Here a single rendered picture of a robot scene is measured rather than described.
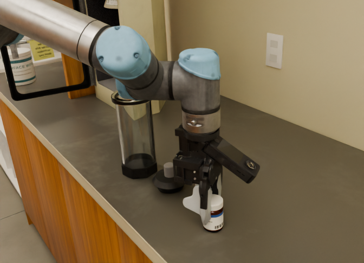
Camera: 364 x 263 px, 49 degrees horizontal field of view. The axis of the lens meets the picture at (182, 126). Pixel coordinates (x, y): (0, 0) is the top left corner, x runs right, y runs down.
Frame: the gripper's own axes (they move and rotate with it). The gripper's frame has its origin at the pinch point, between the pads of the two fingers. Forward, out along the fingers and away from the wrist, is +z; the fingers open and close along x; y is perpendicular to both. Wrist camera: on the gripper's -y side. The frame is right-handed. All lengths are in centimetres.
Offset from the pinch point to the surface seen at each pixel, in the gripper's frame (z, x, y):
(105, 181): 3.7, -7.3, 33.3
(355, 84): -14, -54, -24
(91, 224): 26, -13, 46
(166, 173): -1.0, -9.6, 15.9
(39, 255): 98, -53, 122
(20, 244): 98, -56, 138
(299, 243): 3.6, -1.2, -18.5
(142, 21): -30, -51, 43
